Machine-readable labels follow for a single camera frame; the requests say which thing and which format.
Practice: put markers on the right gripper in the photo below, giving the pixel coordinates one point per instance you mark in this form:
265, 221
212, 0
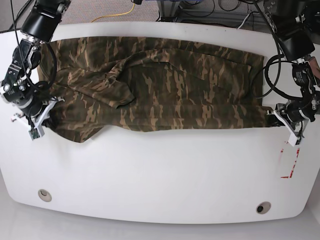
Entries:
35, 112

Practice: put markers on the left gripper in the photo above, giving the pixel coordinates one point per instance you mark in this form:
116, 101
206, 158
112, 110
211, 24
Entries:
294, 115

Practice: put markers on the camouflage t-shirt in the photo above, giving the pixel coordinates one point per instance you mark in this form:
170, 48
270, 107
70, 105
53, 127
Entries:
152, 84

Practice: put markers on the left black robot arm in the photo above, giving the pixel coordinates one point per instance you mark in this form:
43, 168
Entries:
292, 24

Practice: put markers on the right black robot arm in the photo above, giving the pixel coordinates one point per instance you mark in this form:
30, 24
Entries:
38, 28

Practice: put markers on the red tape rectangle marking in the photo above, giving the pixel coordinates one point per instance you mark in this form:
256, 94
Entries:
287, 160

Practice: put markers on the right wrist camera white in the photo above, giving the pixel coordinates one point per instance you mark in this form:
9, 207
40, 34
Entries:
36, 133

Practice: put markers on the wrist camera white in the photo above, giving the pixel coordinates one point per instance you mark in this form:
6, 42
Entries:
295, 139
36, 133

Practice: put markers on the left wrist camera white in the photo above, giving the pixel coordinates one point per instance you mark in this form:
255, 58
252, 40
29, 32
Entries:
295, 139

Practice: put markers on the left table cable grommet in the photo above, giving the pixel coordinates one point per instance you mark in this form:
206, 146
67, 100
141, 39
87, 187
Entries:
44, 195

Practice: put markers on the table cable grommet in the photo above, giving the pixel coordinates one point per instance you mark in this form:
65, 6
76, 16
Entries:
44, 195
263, 207

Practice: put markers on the right table cable grommet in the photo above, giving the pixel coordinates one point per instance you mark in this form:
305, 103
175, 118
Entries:
263, 207

